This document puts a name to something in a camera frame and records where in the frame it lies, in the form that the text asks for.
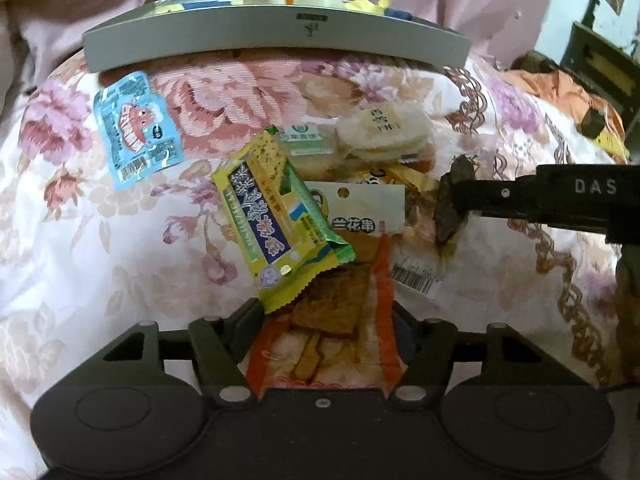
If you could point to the crumpled yellow snack packet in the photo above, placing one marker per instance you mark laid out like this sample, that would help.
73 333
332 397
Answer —
367 5

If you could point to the clear barcode snack packet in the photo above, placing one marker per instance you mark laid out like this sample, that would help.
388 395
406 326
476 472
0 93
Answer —
417 276

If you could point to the clear cake packet green label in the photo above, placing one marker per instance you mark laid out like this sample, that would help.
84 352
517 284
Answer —
310 147

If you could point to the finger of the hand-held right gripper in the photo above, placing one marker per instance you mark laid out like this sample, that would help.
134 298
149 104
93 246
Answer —
492 192

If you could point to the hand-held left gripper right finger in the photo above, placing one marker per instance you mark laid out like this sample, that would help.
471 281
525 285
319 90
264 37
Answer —
425 340

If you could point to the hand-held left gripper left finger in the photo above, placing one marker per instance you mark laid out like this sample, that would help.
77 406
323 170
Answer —
227 332

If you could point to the grey rectangular tray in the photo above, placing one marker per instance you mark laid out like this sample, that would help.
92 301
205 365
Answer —
270 30

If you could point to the floral blanket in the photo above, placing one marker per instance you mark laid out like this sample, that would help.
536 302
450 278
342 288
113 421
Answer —
75 260

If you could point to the orange edged tofu snack packet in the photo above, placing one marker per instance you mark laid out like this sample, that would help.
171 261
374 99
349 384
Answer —
330 325

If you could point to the dark brown snack packet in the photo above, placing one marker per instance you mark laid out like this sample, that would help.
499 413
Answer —
450 220

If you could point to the yellow green cracker packet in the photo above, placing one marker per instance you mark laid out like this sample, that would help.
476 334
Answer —
280 215

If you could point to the small yellow snack packet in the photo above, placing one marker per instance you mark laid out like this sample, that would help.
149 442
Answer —
167 7

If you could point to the orange yellow snack packet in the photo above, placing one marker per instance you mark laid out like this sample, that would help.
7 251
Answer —
395 175

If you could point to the blue cartoon snack packet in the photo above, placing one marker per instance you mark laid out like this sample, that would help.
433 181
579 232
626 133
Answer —
137 127

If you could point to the round rice cracker packet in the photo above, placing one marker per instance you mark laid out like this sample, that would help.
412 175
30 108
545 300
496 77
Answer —
382 127

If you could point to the black metal machine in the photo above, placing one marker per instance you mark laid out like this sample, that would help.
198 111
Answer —
600 60

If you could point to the small blue snack packet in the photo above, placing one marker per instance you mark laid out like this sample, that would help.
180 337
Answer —
400 14

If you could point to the orange cloth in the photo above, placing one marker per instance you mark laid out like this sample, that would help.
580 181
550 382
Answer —
545 92

